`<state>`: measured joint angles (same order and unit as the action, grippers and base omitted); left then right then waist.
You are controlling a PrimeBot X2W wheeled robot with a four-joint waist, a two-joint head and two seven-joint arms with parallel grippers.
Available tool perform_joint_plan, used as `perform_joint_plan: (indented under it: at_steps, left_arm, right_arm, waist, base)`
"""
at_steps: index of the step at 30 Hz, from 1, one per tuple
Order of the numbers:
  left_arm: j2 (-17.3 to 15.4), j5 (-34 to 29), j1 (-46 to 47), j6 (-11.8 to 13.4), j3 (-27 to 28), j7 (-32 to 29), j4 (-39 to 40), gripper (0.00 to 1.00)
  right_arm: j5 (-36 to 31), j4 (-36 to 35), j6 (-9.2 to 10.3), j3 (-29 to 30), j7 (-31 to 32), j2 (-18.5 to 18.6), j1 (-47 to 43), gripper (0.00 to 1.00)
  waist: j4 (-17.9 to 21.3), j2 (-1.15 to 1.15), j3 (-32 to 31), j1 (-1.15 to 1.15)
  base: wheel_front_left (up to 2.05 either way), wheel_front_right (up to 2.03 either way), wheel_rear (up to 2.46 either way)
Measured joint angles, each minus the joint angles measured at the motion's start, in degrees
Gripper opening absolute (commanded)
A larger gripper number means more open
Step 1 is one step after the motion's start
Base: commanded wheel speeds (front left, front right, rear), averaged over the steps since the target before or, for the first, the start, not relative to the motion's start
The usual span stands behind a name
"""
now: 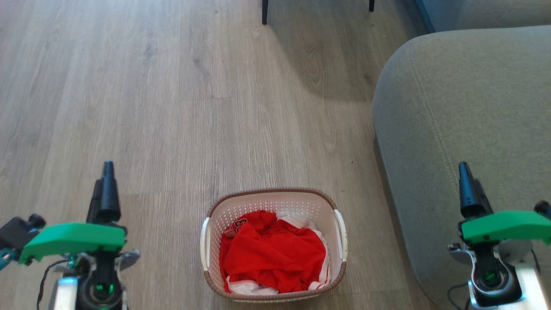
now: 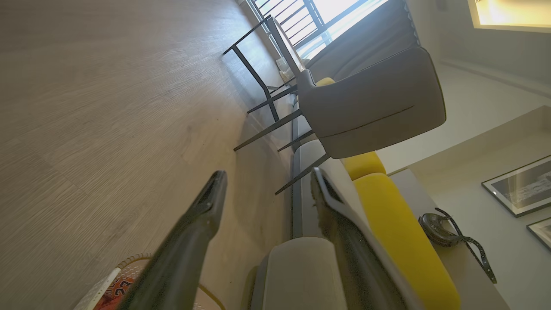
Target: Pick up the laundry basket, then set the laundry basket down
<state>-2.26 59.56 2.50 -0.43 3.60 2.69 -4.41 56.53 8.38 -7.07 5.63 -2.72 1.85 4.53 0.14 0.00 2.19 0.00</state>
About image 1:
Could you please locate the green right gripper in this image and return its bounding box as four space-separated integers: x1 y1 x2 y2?
448 162 551 270

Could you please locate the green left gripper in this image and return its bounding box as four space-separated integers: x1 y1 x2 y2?
19 161 141 277

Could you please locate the white perforated plastic laundry basket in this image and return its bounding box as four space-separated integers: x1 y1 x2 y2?
200 188 348 303

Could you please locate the grey fabric sofa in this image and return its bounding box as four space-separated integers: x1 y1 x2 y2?
371 25 551 310

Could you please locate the white garment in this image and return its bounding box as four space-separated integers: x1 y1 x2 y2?
226 213 332 296

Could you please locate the red jersey garment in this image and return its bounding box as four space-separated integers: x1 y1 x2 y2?
219 210 328 294

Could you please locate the grey blue sofa section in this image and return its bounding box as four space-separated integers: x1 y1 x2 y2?
415 0 551 33

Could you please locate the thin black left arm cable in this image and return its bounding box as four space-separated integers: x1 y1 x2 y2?
37 258 70 310

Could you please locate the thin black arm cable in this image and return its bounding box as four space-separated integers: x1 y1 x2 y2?
447 282 472 310
37 258 70 310

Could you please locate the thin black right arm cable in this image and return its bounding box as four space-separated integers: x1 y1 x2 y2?
447 282 472 310

